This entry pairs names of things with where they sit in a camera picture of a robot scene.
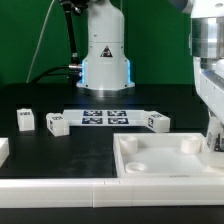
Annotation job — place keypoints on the white U-shaped obstacle fence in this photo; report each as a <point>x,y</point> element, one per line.
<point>112,192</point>

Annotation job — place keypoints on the white square tabletop part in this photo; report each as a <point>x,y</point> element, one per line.
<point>153,155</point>

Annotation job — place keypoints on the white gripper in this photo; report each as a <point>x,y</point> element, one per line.
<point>210,88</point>

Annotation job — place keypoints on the white sheet with fiducial tags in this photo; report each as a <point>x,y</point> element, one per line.
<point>104,117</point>

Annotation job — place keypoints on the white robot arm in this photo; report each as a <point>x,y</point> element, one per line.
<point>105,68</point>

